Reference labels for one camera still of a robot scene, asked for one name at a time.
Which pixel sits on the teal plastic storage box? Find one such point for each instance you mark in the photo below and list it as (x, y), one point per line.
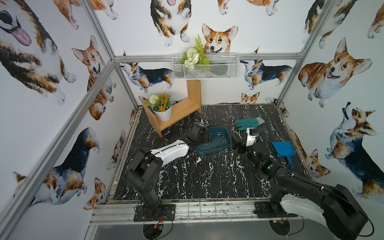
(220, 141)

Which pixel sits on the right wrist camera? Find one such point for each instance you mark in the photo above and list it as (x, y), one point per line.
(251, 136)

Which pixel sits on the blue plastic dustpan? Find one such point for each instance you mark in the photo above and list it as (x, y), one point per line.
(285, 149)

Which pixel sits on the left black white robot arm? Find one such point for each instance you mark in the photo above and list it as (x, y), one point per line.
(144, 169)

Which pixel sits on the white pot with flowers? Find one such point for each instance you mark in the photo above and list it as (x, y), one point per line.
(161, 105)

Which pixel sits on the green white artificial plant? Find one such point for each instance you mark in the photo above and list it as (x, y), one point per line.
(195, 56)

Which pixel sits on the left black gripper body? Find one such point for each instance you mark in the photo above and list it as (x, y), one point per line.
(202, 135)

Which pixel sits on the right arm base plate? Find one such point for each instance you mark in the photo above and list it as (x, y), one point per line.
(267, 209)

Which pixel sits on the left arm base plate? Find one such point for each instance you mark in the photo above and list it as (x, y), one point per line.
(164, 212)

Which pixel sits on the white wire basket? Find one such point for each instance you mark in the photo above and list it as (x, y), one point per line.
(216, 66)

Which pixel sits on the green work glove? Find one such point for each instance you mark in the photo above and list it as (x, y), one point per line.
(252, 123)

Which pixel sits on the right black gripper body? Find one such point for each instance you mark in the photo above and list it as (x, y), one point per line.
(243, 145)

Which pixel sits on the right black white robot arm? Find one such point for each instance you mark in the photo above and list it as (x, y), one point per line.
(333, 207)

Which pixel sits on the wooden shelf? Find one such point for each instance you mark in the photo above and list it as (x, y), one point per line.
(180, 110)

